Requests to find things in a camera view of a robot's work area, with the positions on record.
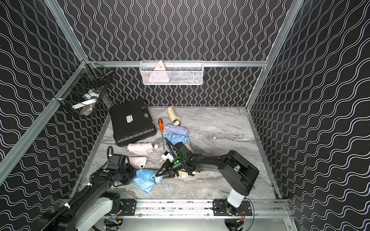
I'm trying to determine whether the pink umbrella sleeve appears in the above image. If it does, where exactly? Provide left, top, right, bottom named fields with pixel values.
left=129, top=157, right=147, bottom=169

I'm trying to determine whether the aluminium front rail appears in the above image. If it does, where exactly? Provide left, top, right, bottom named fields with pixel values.
left=102, top=199, right=290, bottom=219

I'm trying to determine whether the light blue crumpled sleeve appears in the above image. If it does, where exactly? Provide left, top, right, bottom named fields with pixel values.
left=164, top=133, right=190, bottom=144

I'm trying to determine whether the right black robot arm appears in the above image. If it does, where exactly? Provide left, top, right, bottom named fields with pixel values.
left=156, top=139, right=259, bottom=208

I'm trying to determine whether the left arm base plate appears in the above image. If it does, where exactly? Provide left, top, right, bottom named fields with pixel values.
left=109, top=199, right=137, bottom=216

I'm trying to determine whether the white wire basket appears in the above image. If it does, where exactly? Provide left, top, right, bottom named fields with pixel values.
left=139, top=60, right=204, bottom=86

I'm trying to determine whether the lavender umbrella sleeve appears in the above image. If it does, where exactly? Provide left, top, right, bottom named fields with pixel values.
left=163, top=124, right=190, bottom=136

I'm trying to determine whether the orange handled screwdriver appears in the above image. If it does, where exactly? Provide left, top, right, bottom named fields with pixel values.
left=158, top=119, right=165, bottom=149

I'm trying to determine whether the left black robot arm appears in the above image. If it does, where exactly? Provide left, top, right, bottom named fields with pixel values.
left=36, top=154, right=135, bottom=231

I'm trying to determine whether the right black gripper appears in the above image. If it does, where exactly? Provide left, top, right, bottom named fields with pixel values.
left=155, top=159, right=186, bottom=178

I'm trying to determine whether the black wire basket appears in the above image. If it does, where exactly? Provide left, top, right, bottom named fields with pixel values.
left=55, top=64, right=114, bottom=117

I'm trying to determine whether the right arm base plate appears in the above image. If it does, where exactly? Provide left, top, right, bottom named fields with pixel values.
left=211, top=199, right=253, bottom=217

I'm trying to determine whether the pink triangle card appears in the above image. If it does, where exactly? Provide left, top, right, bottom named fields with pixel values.
left=148, top=61, right=170, bottom=83

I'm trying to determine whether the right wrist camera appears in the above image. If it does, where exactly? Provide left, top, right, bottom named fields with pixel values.
left=161, top=152, right=175, bottom=162

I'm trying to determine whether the beige umbrella at back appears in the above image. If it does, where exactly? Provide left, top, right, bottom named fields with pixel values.
left=165, top=106, right=181, bottom=126

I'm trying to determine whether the pink sleeved umbrella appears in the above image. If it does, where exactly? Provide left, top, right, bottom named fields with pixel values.
left=127, top=143, right=159, bottom=156

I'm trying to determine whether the light blue umbrella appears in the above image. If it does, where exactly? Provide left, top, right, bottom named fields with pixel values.
left=133, top=169, right=169, bottom=194

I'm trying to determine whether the white roll in basket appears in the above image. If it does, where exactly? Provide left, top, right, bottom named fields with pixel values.
left=71, top=90, right=100, bottom=116

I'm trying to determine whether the beige umbrella with wooden handle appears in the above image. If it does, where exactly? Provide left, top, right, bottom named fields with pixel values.
left=178, top=171, right=198, bottom=178

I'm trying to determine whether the black tool case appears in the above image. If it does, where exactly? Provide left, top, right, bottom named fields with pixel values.
left=109, top=99, right=157, bottom=147

